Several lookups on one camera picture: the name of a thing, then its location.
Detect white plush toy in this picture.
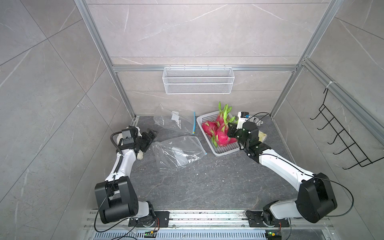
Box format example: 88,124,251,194
116,125,145,160

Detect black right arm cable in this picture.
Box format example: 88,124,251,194
248,111,355,218

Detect black wire hook rack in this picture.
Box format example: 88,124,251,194
310,88,384,170

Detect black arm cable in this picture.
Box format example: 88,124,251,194
93,131,133,233
248,111,355,218

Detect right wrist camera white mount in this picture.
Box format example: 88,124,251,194
237,112,250,130

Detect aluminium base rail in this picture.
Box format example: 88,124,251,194
79,210,339,240

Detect white red toy car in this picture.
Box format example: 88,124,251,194
250,117,264,127

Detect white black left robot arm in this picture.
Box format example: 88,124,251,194
95,126,158,227

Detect white perforated plastic basket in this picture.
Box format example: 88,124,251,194
196,111,240,157

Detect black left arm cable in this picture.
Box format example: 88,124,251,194
93,131,133,233

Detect pink dragon fruit green scales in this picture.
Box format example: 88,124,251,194
216,102,232,126

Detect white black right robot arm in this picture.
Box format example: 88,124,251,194
227,121,338,227

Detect clear zip-top bag blue seal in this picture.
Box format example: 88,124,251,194
154,105,196,135

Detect yellow crumpled snack packet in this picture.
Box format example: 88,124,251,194
259,131,268,143

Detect white wire mesh wall shelf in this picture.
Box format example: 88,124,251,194
162,67,235,95

